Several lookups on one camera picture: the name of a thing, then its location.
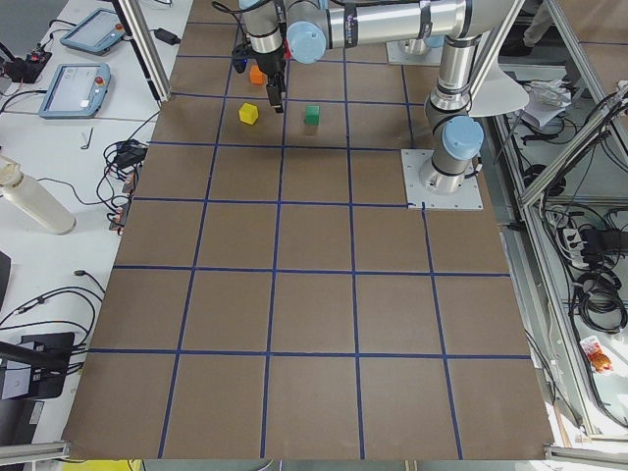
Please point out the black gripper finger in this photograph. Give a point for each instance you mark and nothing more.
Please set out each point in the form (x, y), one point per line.
(276, 87)

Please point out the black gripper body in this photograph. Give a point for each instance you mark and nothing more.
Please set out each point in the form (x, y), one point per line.
(270, 64)

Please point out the orange wooden block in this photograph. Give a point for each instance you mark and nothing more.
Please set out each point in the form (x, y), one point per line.
(256, 76)

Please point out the yellow wooden block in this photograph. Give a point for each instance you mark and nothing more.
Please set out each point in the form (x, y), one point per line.
(248, 113)

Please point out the green wooden block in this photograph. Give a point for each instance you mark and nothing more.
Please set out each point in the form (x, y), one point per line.
(312, 115)

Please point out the black power adapter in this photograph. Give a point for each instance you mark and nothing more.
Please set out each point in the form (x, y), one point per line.
(166, 36)

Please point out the teach pendant far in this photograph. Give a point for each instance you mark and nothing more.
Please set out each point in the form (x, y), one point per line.
(96, 33)

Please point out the teach pendant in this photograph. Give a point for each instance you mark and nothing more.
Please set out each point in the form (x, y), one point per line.
(77, 91)
(96, 33)

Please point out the teach pendant near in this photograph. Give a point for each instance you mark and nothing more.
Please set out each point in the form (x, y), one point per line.
(77, 91)

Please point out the hex key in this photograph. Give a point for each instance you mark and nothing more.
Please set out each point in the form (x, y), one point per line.
(86, 139)

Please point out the white bottle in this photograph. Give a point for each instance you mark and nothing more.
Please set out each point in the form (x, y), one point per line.
(32, 198)

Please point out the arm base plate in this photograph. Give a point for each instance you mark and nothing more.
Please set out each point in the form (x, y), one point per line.
(424, 189)
(423, 55)

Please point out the aluminium frame post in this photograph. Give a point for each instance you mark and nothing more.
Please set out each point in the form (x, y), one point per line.
(131, 16)

